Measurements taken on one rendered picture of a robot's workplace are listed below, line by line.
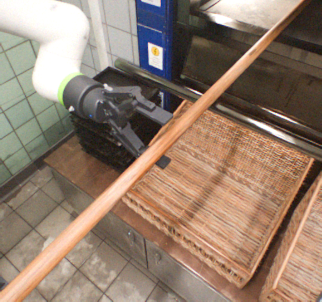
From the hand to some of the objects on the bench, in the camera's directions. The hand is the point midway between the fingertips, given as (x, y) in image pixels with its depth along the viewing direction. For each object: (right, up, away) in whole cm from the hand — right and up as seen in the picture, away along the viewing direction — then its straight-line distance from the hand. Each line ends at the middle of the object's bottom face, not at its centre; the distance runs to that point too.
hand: (163, 141), depth 56 cm
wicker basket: (+19, -24, +60) cm, 68 cm away
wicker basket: (+67, -50, +37) cm, 92 cm away
